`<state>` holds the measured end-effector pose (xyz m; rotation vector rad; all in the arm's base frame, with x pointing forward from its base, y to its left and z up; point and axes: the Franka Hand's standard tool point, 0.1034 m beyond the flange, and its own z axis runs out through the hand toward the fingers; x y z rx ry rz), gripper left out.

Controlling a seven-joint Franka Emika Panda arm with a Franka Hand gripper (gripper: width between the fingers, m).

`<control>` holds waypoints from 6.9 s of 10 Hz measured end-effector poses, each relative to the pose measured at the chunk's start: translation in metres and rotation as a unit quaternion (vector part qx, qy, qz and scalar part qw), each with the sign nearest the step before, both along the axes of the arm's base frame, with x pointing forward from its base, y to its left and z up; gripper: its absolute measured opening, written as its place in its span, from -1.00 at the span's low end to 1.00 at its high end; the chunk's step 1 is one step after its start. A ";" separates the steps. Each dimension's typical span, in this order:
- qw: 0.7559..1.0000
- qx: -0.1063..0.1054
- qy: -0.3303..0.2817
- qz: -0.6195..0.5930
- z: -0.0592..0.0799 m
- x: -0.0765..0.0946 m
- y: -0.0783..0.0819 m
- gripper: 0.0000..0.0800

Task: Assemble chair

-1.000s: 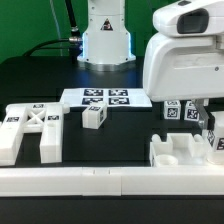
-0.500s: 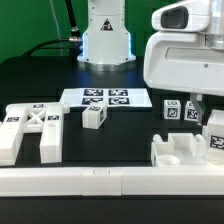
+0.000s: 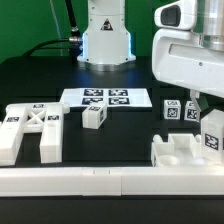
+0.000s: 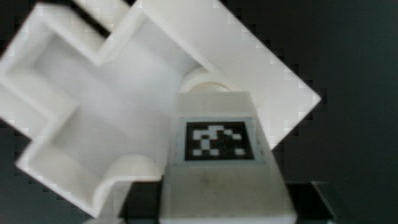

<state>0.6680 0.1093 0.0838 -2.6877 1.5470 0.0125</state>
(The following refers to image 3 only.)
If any white front rail barrier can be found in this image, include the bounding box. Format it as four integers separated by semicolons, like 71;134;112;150
0;166;224;197

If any white chair seat block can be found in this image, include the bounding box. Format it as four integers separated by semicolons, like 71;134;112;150
151;133;206;167

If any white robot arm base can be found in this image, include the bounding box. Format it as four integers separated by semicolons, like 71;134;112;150
77;0;136;71

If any white tagged cube right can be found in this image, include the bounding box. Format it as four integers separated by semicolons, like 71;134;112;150
184;101;199;121

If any white tagged cube left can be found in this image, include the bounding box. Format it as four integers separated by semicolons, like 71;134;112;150
163;100;181;119

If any white tag sheet plate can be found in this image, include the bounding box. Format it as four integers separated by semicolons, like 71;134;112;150
60;88;152;108

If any black cable with connector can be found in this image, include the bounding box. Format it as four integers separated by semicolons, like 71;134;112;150
22;0;83;58

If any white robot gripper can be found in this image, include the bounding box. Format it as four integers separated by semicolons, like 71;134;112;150
152;0;224;113

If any white tagged cube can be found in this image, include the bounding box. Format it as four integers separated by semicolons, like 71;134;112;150
184;101;199;121
163;100;181;119

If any white chair back frame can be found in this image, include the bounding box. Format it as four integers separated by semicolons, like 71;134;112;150
0;102;70;166

